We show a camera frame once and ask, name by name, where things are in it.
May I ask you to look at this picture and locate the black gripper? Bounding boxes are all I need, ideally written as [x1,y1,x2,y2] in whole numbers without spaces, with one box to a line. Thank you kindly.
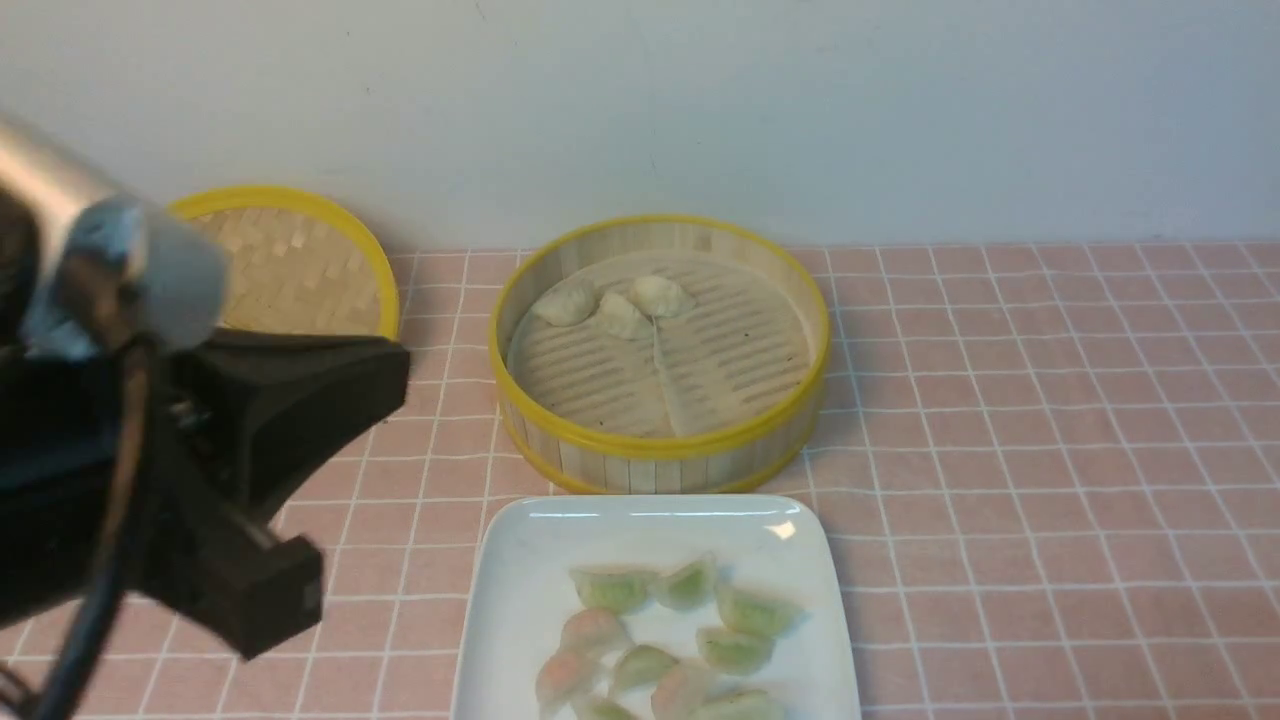
[120,333,411,660]

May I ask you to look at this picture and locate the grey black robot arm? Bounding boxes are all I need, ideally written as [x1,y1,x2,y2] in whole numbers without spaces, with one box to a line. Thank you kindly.
[1,118,411,660]

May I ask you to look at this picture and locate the white square plate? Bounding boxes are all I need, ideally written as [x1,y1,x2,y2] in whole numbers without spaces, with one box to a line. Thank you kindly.
[451,495,865,719]

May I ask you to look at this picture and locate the pink dumpling on plate upper-left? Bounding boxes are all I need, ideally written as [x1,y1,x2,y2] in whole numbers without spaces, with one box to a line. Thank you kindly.
[559,607,634,657]

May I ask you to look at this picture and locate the pink dumpling on plate lower-left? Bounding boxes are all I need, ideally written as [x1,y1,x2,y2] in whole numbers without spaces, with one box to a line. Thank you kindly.
[534,648,602,719]

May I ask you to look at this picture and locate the green dumpling on plate top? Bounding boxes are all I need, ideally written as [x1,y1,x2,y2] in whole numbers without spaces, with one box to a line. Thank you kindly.
[650,553,719,612]

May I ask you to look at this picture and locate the pink dumpling on plate bottom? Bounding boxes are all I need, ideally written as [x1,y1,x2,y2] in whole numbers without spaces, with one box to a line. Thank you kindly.
[650,661,718,720]

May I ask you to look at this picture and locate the green dumpling on plate bottom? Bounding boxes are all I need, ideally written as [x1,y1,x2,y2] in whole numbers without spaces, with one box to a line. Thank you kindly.
[687,689,787,720]

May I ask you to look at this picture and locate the yellow rimmed bamboo steamer lid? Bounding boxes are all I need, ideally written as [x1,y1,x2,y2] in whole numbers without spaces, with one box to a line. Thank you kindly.
[170,184,401,340]

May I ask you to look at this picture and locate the white dumpling in steamer left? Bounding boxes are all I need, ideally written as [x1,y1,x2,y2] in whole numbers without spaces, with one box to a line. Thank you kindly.
[530,279,596,328]

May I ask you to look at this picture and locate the white dumpling in steamer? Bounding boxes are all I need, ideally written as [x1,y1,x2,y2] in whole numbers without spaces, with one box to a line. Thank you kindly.
[628,275,698,319]
[530,279,596,328]
[594,291,653,341]

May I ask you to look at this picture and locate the white dumpling in steamer middle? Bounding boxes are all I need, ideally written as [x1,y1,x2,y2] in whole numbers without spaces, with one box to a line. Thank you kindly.
[594,291,653,341]

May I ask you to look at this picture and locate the yellow rimmed bamboo steamer basket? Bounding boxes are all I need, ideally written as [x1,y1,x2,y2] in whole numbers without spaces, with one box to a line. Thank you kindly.
[488,215,832,495]

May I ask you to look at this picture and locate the white dumpling in steamer right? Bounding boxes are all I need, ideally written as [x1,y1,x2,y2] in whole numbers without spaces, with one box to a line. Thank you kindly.
[628,275,698,319]

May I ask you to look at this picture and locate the white steamer liner cloth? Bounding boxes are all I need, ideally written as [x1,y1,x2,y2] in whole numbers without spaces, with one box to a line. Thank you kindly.
[504,251,814,439]

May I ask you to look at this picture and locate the black cable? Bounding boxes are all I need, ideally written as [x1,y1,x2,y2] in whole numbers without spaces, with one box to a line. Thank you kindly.
[0,340,156,720]

